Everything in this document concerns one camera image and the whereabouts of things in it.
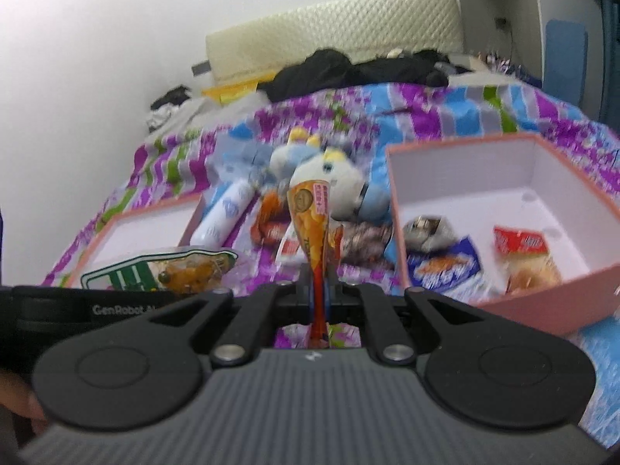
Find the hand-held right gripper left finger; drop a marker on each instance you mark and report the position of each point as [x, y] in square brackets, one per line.
[290, 300]

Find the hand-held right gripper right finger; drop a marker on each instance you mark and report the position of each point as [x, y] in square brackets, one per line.
[348, 300]

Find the white and red snack packet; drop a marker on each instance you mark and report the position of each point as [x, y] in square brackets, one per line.
[289, 247]

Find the orange cone snack packet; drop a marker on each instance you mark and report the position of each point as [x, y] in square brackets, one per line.
[310, 223]

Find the green and white snack packet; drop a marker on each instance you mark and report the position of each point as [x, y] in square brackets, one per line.
[126, 271]

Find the blue snack packet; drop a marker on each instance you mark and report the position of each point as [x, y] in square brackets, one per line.
[441, 269]

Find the silver dark snack packet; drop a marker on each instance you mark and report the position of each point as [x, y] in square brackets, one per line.
[426, 232]

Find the clear pastry snack packet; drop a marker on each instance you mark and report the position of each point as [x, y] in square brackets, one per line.
[528, 266]

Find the pink cardboard box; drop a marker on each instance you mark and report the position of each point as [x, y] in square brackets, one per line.
[533, 305]

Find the white spray bottle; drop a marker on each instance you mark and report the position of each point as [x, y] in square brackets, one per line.
[218, 215]

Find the blue and white plush toy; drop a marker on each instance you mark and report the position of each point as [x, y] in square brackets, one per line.
[339, 179]

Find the pink box lid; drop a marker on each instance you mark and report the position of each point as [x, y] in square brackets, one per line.
[145, 227]

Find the light blue plastic bag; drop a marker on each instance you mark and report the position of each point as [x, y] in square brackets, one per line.
[242, 155]

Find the beige bed sheet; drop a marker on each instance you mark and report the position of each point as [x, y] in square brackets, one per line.
[213, 111]

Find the yellow pillow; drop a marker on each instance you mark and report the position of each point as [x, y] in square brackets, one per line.
[232, 89]

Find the black and white clothes pile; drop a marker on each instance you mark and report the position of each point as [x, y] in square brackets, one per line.
[167, 106]

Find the black clothing heap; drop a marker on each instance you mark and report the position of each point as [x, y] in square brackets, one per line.
[319, 70]

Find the cream quilted headboard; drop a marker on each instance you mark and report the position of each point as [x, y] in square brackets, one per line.
[339, 24]

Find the blue padded board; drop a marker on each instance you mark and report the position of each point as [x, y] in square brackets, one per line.
[564, 58]

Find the blue curtain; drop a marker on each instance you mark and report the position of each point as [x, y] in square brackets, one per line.
[610, 58]

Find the grey wall plate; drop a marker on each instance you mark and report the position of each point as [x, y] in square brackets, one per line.
[201, 69]

